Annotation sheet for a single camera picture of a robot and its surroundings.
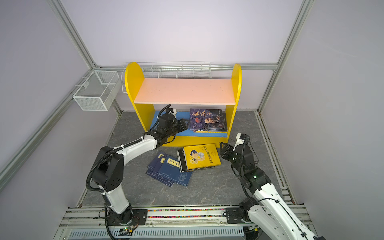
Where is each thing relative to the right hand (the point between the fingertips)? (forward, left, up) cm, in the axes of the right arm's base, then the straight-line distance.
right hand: (223, 145), depth 75 cm
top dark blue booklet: (-6, +29, -17) cm, 34 cm away
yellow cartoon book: (+2, +13, -16) cm, 21 cm away
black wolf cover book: (+14, +6, -6) cm, 16 cm away
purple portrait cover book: (+21, +8, -3) cm, 23 cm away
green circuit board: (-34, +49, -24) cm, 64 cm away
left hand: (+17, +19, -2) cm, 25 cm away
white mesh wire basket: (+39, +79, +5) cm, 88 cm away
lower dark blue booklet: (-4, +40, -19) cm, 44 cm away
